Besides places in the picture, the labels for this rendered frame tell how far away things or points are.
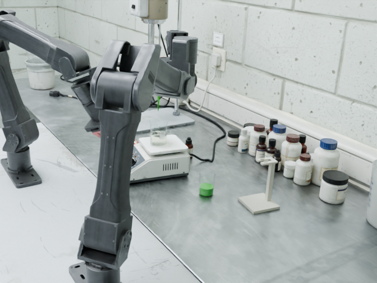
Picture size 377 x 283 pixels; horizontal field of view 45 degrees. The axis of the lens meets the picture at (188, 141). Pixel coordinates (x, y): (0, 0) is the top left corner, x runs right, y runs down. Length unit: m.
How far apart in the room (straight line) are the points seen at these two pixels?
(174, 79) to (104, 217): 0.33
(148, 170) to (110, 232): 0.50
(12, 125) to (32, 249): 0.40
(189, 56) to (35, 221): 0.53
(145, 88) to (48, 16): 2.93
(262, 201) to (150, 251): 0.36
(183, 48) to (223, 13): 0.82
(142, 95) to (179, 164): 0.57
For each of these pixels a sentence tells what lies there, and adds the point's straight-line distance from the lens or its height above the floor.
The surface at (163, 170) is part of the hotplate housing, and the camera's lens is 1.31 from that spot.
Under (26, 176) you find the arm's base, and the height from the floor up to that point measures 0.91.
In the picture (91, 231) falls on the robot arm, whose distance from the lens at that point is 0.84.
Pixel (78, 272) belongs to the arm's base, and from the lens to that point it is 0.96.
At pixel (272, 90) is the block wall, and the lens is 1.67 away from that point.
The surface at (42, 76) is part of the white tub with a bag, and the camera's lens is 2.23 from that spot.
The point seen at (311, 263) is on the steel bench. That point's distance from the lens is 1.04.
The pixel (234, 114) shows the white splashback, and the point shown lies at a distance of 1.77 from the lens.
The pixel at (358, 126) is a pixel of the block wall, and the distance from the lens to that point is 1.44.
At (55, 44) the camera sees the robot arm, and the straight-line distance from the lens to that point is 1.20.
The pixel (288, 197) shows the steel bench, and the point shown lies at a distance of 1.29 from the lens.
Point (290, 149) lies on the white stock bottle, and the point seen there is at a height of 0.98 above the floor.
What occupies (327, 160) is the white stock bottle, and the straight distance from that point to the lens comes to 1.35.
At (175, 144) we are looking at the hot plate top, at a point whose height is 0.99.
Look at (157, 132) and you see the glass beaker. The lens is 1.30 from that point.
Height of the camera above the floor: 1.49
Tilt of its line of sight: 22 degrees down
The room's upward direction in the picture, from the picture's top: 3 degrees clockwise
